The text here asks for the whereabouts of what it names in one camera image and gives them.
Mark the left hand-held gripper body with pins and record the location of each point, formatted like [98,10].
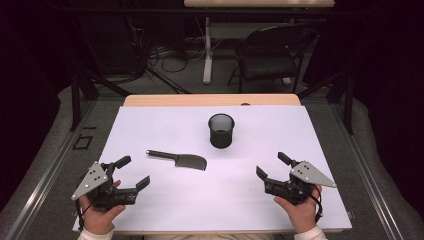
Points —
[100,191]

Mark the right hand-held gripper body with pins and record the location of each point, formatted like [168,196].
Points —
[290,191]

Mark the black comb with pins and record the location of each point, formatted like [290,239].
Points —
[190,161]

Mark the black mesh pen cup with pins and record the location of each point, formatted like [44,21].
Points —
[221,138]

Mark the person's right hand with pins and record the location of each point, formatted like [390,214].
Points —
[301,215]

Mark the person's left hand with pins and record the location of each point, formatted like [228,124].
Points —
[96,220]

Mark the white table board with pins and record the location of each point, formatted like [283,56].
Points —
[200,200]

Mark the light wooden table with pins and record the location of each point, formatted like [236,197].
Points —
[186,100]

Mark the black folding chair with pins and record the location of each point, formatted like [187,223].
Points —
[270,63]

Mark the white-legged desk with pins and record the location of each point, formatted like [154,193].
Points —
[207,60]

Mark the metal floor rail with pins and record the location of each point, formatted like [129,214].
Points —
[374,186]
[43,186]

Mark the black metal frame stand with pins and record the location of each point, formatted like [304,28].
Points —
[348,106]
[75,100]

